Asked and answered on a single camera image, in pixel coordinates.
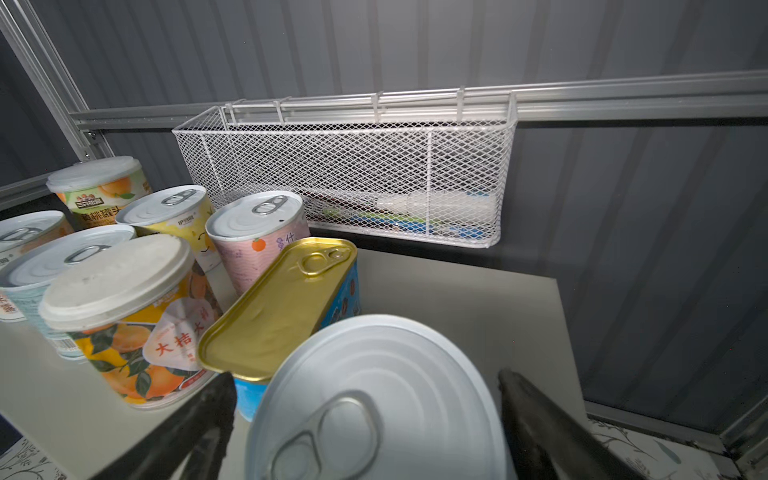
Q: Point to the pink label can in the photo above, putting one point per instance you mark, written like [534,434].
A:
[377,397]
[251,232]

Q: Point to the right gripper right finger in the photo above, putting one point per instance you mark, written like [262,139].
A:
[542,438]

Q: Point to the pink label can back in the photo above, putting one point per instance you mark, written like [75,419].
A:
[377,397]

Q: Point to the green orange label can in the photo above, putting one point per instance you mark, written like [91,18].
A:
[96,191]

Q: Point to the gold sardine tin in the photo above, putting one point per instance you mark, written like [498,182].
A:
[312,284]

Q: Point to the blue grey label can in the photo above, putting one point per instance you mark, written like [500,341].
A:
[25,280]

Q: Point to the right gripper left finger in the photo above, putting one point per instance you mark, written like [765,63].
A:
[193,440]

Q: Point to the orange peach label can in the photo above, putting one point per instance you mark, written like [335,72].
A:
[24,233]

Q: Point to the yellow label can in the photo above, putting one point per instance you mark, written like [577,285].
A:
[181,211]

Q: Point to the white wire mesh basket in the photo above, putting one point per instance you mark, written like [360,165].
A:
[340,153]

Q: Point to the pink label can front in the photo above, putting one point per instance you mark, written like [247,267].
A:
[251,232]

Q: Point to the orange can plain lid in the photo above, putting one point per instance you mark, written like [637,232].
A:
[137,313]

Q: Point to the white tube in basket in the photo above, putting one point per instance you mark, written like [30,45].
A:
[446,206]

